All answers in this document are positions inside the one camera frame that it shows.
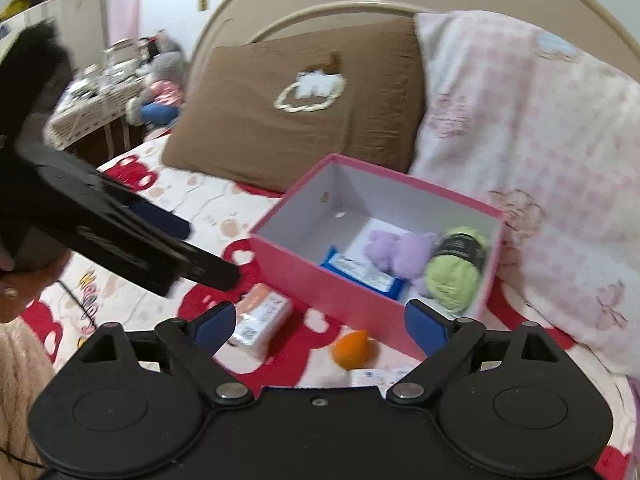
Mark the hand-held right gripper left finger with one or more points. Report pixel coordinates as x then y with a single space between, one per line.
215 327

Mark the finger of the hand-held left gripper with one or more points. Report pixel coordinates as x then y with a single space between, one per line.
210 267
165 221

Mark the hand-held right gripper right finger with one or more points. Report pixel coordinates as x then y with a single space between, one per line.
425 327

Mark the orange and white box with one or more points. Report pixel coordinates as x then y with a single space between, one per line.
260 315

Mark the green yarn ball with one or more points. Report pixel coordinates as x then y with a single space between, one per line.
450 280

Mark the purple plush toy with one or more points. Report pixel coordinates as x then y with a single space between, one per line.
400 255

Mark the orange makeup sponge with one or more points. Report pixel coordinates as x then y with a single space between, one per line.
350 350

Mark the blue and white packet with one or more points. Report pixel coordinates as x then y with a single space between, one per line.
350 265

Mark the pink cardboard box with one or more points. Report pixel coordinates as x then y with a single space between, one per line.
310 270

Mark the person's left hand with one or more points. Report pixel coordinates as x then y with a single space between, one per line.
20 295

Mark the white paper packet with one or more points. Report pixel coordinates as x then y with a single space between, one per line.
375 376

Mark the side table with checked cloth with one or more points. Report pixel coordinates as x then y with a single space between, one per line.
85 115

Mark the brown pillow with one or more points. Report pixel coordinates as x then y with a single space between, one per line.
250 135

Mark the pile of small household items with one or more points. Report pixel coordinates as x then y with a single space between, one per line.
117 60

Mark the grey plush toy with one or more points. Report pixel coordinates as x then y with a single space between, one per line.
167 65

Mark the white cabinet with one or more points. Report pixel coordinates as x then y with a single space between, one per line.
75 20

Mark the pink checked pillow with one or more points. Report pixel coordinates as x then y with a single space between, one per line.
550 160

